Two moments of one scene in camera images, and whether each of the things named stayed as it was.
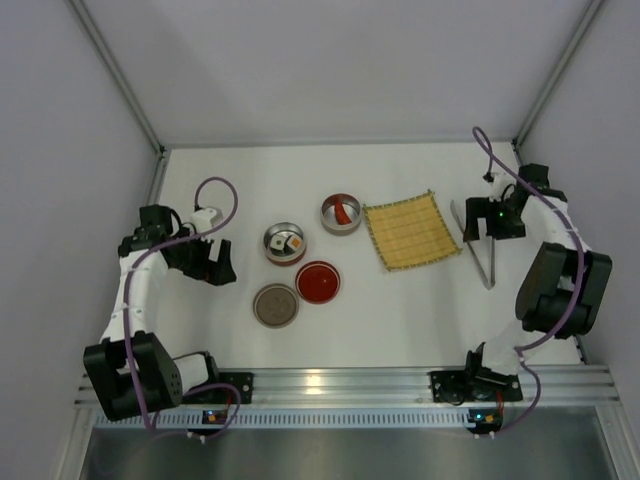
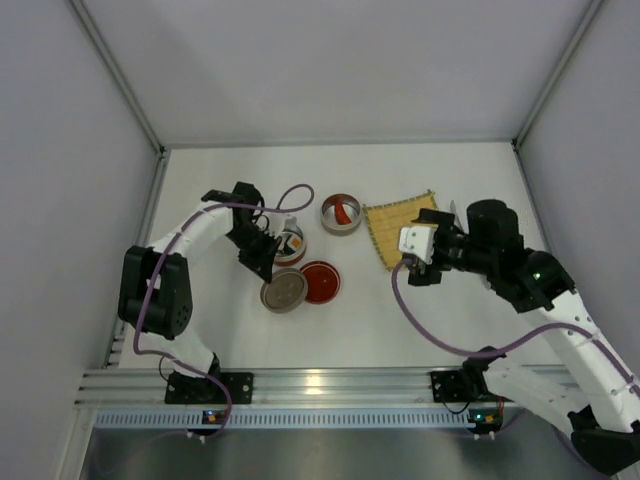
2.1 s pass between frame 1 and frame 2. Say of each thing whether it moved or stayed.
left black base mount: stayed
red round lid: stayed
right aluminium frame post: stayed
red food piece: stayed
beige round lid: moved
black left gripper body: moved
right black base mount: stayed
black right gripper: moved
